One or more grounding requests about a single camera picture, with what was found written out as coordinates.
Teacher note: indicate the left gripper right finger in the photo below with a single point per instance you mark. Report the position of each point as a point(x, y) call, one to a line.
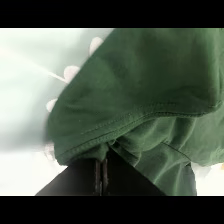
point(130, 180)

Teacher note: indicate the green T-shirt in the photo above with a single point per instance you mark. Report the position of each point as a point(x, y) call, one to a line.
point(146, 96)

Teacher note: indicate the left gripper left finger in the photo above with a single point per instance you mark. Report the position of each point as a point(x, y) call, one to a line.
point(75, 180)

